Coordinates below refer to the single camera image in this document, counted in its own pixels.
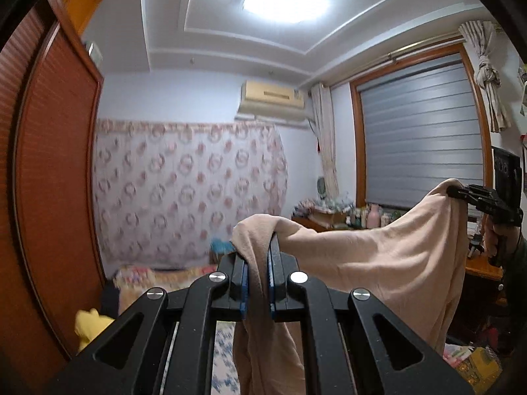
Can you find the person's right hand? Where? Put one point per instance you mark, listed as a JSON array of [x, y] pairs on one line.
[[490, 240]]

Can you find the metal curtain rod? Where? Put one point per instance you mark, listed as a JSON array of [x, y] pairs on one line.
[[424, 47]]

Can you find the grey window blind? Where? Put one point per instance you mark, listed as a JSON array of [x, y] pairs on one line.
[[420, 131]]

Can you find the teal box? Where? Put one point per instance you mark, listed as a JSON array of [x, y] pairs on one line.
[[222, 249]]

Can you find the beige printed t-shirt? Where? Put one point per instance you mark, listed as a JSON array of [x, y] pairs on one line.
[[370, 255]]

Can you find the pink thermos bottle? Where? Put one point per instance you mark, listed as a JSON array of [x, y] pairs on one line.
[[373, 216]]

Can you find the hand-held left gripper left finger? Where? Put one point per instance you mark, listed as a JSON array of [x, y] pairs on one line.
[[244, 296]]

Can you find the wooden side cabinet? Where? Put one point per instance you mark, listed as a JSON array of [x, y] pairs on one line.
[[481, 267]]

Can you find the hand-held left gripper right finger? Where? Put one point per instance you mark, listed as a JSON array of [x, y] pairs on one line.
[[271, 296]]

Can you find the blue flower bed sheet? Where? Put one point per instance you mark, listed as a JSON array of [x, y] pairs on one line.
[[224, 345]]

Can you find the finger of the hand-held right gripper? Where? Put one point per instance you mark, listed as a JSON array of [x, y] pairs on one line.
[[463, 189], [463, 197]]

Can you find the floral quilt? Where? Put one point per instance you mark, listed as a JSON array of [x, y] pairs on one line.
[[164, 277]]

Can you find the wooden overhead cabinet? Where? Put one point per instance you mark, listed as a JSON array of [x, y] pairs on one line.
[[82, 0]]

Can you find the small tripod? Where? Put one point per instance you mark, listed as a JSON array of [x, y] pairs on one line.
[[476, 245]]

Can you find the yellow packet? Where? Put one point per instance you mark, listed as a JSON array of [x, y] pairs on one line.
[[479, 364]]

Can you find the tied beige curtain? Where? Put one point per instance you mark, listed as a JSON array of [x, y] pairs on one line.
[[488, 78], [327, 144]]

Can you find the brown slatted wardrobe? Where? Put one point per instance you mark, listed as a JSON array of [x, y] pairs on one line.
[[53, 193]]

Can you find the small white fan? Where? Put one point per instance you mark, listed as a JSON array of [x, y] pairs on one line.
[[321, 186]]

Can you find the cardboard box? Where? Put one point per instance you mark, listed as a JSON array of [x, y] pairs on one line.
[[327, 216]]

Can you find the wall air conditioner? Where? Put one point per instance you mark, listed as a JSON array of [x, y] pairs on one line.
[[271, 101]]

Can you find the yellow plush toy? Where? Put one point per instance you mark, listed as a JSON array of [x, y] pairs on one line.
[[92, 325]]

